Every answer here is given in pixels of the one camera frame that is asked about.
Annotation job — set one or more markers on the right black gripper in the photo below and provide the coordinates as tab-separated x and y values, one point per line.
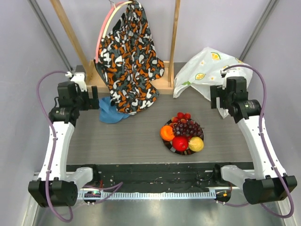
214	96

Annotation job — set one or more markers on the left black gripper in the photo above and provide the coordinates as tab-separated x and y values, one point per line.
92	103

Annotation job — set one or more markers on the white plastic bag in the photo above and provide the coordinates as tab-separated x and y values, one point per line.
203	71

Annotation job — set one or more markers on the red lychee fruit bunch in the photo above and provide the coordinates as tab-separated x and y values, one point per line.
181	117

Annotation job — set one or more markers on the purple fake grapes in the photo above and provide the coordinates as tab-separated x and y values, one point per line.
188	128

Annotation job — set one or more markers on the yellow fake pear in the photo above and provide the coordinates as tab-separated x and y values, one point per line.
196	144

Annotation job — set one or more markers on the red fake apple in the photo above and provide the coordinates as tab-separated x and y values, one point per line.
180	143

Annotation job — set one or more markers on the fake orange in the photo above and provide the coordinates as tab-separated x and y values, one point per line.
166	133

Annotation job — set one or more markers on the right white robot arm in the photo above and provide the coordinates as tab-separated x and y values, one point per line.
270	179

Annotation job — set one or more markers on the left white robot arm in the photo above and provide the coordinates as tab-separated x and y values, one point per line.
54	186

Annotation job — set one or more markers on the blue cloth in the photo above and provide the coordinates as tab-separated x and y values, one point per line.
109	113

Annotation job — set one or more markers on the wooden hanger rack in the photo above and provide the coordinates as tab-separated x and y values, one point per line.
165	85

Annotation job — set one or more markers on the camouflage patterned cloth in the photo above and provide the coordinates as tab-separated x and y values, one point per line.
127	62

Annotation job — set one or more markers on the pink and cream hanger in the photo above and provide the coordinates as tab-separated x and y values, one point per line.
113	10

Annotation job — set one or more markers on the striped rim ceramic plate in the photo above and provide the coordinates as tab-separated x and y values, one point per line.
168	144

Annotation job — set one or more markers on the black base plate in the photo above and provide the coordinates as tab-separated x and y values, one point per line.
159	178

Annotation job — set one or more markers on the white slotted cable duct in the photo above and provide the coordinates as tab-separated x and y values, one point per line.
94	195

